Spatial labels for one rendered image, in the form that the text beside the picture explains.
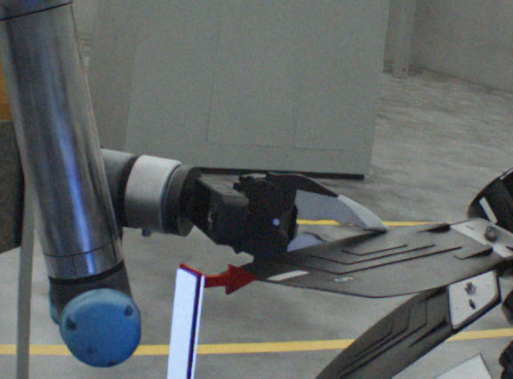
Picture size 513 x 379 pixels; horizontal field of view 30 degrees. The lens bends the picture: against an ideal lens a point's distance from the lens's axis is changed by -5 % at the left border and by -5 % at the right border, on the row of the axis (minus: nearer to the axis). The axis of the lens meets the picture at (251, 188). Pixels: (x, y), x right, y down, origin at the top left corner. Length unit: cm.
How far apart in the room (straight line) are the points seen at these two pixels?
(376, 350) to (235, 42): 613
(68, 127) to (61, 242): 10
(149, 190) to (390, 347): 32
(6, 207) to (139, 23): 414
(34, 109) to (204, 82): 629
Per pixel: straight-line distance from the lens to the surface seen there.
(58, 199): 87
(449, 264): 86
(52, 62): 85
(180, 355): 74
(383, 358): 108
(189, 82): 709
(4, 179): 288
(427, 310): 109
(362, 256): 85
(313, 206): 94
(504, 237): 97
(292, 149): 747
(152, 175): 97
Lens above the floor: 140
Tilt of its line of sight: 12 degrees down
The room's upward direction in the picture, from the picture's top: 7 degrees clockwise
